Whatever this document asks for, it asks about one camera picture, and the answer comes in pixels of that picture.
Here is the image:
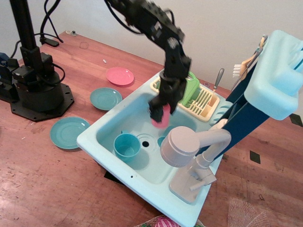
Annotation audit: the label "dark blue shelf posts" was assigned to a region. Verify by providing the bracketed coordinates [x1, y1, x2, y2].
[215, 66, 269, 158]

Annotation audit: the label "green cutting board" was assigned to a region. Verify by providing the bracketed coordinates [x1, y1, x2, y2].
[179, 72, 200, 106]

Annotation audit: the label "cream dish rack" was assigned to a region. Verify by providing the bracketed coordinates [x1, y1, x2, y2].
[150, 69, 221, 123]

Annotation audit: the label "blue clamp device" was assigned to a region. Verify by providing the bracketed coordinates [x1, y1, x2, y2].
[0, 52, 19, 103]

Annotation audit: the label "pink plastic plate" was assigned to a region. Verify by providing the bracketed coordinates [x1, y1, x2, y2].
[106, 67, 134, 86]

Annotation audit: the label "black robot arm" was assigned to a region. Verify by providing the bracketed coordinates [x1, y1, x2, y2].
[10, 0, 191, 124]

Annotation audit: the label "light blue upper shelf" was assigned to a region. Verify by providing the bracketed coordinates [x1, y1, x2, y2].
[244, 30, 303, 120]

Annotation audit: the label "pink plastic cup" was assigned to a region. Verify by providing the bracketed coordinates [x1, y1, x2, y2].
[151, 104, 170, 129]

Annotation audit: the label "white mesh net bag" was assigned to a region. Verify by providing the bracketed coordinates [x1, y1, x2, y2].
[228, 198, 270, 227]

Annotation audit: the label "teal saucer under cup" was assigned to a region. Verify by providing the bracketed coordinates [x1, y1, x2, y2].
[90, 87, 123, 111]

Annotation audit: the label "white dish brush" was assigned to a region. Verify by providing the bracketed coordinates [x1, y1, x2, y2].
[231, 64, 241, 91]

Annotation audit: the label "teal plate near sink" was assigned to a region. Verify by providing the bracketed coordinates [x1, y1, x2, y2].
[50, 117, 90, 149]

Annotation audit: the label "teal cup with handle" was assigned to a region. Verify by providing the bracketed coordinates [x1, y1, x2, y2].
[114, 130, 141, 162]

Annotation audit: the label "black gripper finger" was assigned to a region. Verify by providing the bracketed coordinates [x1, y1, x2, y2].
[149, 104, 164, 123]
[168, 99, 180, 114]

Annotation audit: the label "pink ball in net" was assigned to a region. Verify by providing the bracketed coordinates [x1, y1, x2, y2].
[153, 217, 179, 227]

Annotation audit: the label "grey toy faucet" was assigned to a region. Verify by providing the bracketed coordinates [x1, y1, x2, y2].
[160, 126, 232, 203]

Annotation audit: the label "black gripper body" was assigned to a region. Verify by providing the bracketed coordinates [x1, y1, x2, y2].
[148, 72, 187, 114]

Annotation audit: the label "teal cup lying down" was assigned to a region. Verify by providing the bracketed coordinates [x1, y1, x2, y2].
[157, 126, 175, 147]

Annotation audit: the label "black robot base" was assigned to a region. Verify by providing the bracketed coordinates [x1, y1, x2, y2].
[10, 63, 74, 122]

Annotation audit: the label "grey handled utensil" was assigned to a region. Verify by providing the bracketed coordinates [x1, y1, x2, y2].
[213, 68, 225, 94]

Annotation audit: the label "black cables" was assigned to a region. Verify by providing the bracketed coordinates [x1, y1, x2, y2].
[7, 0, 66, 82]

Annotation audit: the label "light blue toy sink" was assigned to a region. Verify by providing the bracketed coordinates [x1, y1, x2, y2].
[77, 66, 234, 227]

